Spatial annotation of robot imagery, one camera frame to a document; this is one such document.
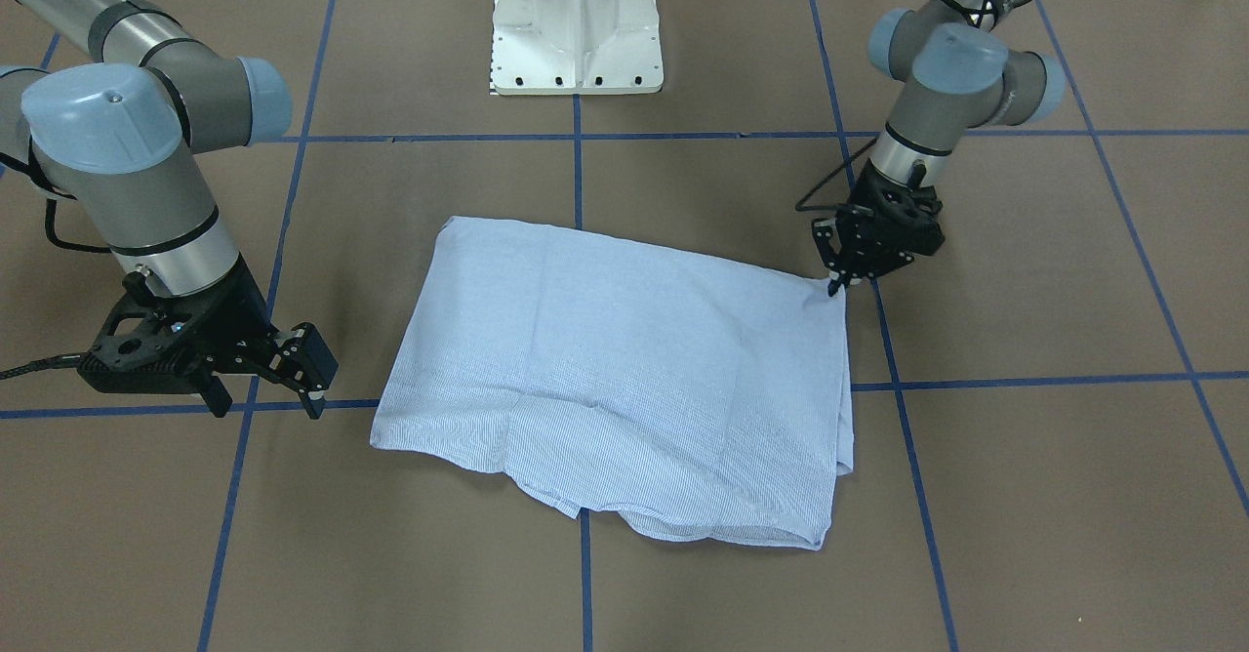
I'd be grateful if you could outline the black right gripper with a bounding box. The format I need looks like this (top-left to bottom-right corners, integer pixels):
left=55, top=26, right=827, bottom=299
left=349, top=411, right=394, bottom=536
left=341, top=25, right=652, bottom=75
left=76, top=260, right=338, bottom=421

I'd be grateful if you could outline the blue striped button shirt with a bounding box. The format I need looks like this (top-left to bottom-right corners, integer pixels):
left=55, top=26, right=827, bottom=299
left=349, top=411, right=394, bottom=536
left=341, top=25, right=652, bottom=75
left=370, top=217, right=856, bottom=550

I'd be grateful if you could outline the brown paper table cover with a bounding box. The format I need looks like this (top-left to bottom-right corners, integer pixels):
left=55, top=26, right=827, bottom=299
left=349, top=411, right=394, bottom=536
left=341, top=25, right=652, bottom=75
left=0, top=0, right=1249, bottom=652

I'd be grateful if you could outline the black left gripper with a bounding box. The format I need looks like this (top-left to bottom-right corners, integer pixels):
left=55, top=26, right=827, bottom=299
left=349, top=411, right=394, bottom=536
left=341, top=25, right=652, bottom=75
left=812, top=166, right=945, bottom=299

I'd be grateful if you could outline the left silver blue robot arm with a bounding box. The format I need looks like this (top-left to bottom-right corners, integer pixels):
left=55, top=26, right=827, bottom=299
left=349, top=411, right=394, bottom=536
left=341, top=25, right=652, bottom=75
left=796, top=0, right=1068, bottom=296

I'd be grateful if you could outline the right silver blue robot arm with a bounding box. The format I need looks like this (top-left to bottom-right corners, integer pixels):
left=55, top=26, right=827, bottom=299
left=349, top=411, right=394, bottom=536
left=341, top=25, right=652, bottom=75
left=2, top=0, right=338, bottom=420

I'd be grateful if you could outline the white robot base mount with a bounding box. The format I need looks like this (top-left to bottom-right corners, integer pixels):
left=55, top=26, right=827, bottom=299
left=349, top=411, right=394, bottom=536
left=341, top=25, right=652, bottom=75
left=490, top=0, right=664, bottom=97

